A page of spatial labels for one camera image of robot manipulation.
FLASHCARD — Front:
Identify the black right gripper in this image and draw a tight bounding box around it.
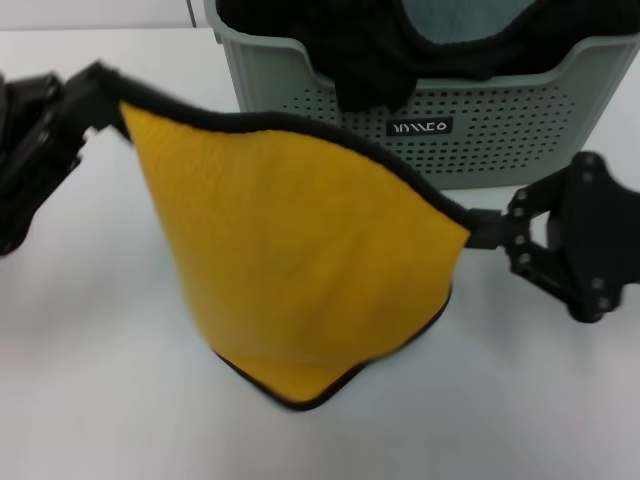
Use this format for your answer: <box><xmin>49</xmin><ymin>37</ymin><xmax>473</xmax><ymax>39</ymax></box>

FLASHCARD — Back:
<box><xmin>467</xmin><ymin>151</ymin><xmax>640</xmax><ymax>325</ymax></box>

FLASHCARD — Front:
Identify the grey-green perforated storage basket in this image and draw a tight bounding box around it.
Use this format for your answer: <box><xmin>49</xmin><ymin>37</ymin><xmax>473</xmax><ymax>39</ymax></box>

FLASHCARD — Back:
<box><xmin>202</xmin><ymin>0</ymin><xmax>640</xmax><ymax>194</ymax></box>

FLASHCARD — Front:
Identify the teal grey towel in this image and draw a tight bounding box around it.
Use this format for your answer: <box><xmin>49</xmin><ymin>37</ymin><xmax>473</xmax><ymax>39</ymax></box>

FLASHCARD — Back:
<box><xmin>399</xmin><ymin>0</ymin><xmax>535</xmax><ymax>47</ymax></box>

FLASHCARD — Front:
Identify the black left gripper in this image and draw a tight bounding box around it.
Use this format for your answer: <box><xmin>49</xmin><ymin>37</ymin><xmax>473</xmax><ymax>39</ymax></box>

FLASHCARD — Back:
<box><xmin>0</xmin><ymin>62</ymin><xmax>134</xmax><ymax>257</ymax></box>

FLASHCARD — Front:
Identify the yellow towel with black trim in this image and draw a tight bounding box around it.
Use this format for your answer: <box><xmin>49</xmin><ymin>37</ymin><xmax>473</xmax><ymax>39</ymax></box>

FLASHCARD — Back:
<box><xmin>97</xmin><ymin>67</ymin><xmax>474</xmax><ymax>414</ymax></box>

